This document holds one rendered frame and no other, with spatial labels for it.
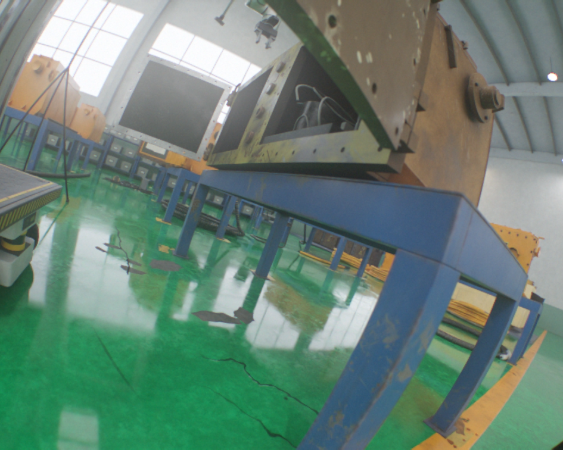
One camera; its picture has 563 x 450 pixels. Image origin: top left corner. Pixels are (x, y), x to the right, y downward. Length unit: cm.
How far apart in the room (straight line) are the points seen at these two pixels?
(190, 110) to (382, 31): 161
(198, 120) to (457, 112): 148
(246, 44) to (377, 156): 1138
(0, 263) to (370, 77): 96
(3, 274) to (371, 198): 97
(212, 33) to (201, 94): 971
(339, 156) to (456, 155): 41
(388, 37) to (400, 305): 35
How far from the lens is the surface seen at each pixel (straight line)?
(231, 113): 181
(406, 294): 40
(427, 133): 71
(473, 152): 97
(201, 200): 193
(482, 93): 95
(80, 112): 680
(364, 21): 30
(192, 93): 188
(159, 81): 191
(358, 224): 48
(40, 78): 389
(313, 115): 95
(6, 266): 93
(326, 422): 50
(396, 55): 38
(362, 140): 52
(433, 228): 40
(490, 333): 105
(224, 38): 1156
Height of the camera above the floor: 52
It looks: 2 degrees down
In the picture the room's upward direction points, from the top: 21 degrees clockwise
